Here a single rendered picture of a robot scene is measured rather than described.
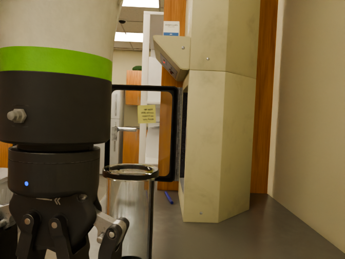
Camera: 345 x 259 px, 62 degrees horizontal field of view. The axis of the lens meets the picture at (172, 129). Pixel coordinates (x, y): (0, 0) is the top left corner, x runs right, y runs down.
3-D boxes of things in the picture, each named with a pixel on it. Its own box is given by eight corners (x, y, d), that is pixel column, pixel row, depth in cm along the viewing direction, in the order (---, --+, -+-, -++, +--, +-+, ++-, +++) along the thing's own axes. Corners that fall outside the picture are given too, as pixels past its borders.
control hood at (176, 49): (182, 81, 119) (183, 57, 119) (189, 69, 87) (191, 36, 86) (154, 80, 119) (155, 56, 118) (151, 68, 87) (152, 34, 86)
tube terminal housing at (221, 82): (236, 195, 123) (246, 11, 119) (262, 224, 90) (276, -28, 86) (177, 193, 122) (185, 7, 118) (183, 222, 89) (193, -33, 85)
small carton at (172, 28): (178, 44, 97) (179, 25, 97) (178, 40, 92) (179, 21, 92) (164, 43, 97) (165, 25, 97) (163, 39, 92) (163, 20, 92)
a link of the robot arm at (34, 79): (-44, 67, 21) (71, 69, 19) (55, 85, 32) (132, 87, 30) (-44, 150, 21) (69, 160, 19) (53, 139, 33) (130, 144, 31)
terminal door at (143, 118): (174, 182, 120) (178, 86, 118) (103, 178, 123) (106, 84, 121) (174, 182, 121) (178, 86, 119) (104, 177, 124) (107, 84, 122)
